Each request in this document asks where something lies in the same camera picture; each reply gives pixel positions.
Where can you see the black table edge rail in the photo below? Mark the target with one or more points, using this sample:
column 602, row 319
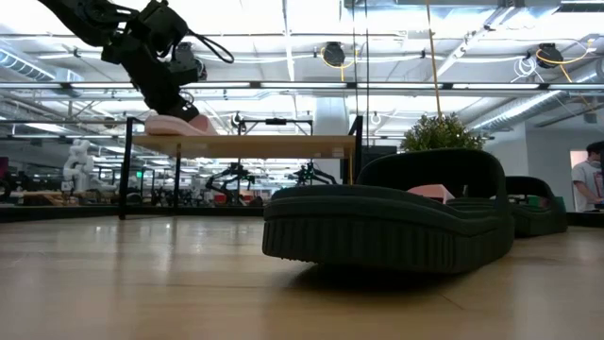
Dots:
column 56, row 212

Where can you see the silver ceiling duct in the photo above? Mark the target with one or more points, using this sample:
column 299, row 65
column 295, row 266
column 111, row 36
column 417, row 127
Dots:
column 519, row 111

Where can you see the long ceiling light rail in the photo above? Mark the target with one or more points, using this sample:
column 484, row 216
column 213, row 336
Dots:
column 401, row 86

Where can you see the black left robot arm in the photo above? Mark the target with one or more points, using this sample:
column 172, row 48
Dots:
column 85, row 14

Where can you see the wooden shelf black metal frame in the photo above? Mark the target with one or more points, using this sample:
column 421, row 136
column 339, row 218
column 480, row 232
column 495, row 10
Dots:
column 245, row 145

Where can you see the person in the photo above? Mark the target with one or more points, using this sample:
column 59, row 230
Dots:
column 587, row 181

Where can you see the black background camera frame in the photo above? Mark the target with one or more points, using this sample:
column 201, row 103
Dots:
column 276, row 122

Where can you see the green potted plant black pot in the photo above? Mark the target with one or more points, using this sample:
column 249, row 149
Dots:
column 439, row 134

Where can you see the green background panel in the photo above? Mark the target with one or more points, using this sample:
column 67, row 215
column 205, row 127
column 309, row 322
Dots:
column 560, row 203

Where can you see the black background robot arm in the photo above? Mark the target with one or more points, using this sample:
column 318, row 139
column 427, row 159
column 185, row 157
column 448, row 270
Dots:
column 231, row 175
column 311, row 175

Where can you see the dark green foam slide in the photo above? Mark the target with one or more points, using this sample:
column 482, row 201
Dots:
column 377, row 222
column 538, row 217

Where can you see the black background cabinet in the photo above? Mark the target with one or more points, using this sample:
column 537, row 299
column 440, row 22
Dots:
column 377, row 153

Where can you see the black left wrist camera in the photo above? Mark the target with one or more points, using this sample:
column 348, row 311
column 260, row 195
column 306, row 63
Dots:
column 162, row 21

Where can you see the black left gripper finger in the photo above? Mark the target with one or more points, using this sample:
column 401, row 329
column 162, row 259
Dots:
column 186, row 112

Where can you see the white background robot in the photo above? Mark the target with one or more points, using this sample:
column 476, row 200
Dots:
column 78, row 165

